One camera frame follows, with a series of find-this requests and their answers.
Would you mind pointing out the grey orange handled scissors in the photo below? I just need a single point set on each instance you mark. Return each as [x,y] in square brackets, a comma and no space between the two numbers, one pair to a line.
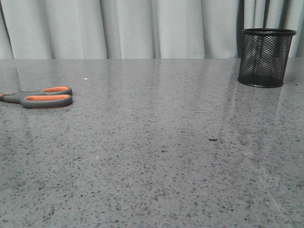
[53,97]

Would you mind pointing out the black mesh pen bucket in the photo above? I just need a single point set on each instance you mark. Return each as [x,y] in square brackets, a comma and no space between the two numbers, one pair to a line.
[265,56]

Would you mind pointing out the light grey curtain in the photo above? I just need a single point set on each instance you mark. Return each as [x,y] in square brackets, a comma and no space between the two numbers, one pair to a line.
[87,29]

